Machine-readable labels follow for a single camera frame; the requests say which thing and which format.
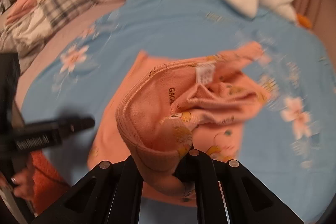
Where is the orange bear print shirt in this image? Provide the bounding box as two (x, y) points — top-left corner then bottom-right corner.
(87, 41), (269, 207)

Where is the pink small pillow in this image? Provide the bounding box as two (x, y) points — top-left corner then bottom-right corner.
(5, 0), (37, 26)

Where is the grey plaid pillow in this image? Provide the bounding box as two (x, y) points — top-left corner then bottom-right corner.
(40, 0), (97, 33)

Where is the person left hand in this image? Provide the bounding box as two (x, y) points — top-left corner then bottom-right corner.
(11, 155), (35, 201)

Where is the blue floral bed sheet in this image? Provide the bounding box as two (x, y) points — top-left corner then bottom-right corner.
(18, 0), (335, 223)

